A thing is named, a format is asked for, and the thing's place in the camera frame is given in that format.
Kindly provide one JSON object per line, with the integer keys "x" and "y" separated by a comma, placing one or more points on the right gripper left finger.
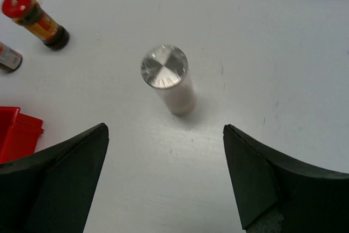
{"x": 52, "y": 190}

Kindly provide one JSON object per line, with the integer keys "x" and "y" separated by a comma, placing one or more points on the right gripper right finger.
{"x": 277, "y": 193}

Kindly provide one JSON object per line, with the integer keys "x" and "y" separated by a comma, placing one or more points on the small dark spice jar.
{"x": 11, "y": 60}

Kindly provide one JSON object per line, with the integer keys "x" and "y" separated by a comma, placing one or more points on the red-capped brown sauce bottle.
{"x": 30, "y": 15}

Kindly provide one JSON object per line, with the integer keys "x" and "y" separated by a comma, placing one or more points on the red plastic organizer tray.
{"x": 19, "y": 134}

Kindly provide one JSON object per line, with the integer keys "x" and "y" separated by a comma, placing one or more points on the clear jar with metal lid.
{"x": 165, "y": 69}

